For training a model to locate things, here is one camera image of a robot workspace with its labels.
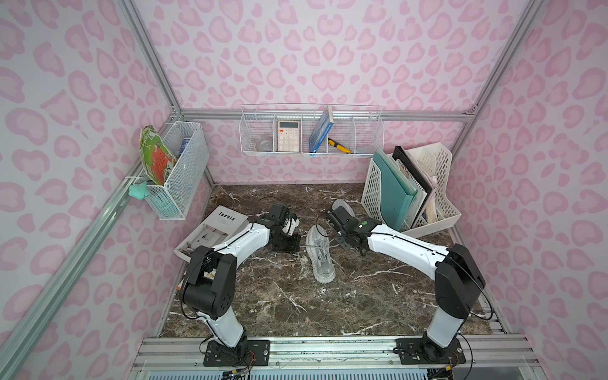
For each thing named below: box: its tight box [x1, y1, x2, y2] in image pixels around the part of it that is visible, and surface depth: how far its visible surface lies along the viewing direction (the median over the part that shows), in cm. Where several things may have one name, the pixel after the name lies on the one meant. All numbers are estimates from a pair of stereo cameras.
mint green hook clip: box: [128, 183, 150, 200], surface depth 64 cm
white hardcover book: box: [173, 205, 249, 262], surface depth 102 cm
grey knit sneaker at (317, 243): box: [304, 224, 337, 285], surface depth 90 cm
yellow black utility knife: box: [327, 137, 352, 154], surface depth 100 cm
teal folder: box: [372, 148, 418, 232], surface depth 81 cm
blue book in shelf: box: [308, 105, 335, 157], surface depth 90 cm
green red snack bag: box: [140, 125, 178, 186], surface depth 74 cm
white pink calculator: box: [277, 120, 301, 152], surface depth 97 cm
